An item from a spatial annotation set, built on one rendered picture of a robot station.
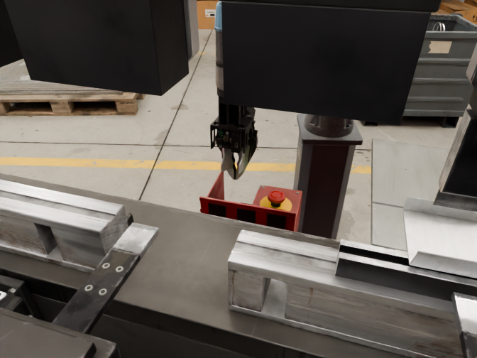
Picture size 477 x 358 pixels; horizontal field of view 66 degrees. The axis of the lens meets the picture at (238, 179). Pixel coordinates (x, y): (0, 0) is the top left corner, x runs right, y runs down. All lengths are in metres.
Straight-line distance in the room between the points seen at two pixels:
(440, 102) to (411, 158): 2.53
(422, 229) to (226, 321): 0.27
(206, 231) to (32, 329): 0.34
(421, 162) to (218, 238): 0.34
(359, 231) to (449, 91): 1.51
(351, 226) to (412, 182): 1.46
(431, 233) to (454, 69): 2.64
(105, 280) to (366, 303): 0.28
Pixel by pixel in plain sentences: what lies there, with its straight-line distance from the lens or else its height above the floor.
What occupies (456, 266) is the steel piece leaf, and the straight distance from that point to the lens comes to 0.44.
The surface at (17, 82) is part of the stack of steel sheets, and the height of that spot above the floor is 0.25.
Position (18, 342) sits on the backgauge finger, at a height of 1.03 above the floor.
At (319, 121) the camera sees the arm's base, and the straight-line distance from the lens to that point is 1.14.
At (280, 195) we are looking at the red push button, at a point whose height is 0.81.
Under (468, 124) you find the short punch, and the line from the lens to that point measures 0.35.
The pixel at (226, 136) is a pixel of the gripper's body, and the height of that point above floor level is 0.95.
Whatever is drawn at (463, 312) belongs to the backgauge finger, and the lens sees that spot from 0.42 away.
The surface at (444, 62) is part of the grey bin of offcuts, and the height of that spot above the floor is 0.51.
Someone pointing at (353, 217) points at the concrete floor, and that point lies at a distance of 2.09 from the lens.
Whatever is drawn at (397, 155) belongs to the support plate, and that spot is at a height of 1.00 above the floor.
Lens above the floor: 1.30
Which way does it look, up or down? 35 degrees down
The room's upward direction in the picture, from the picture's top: straight up
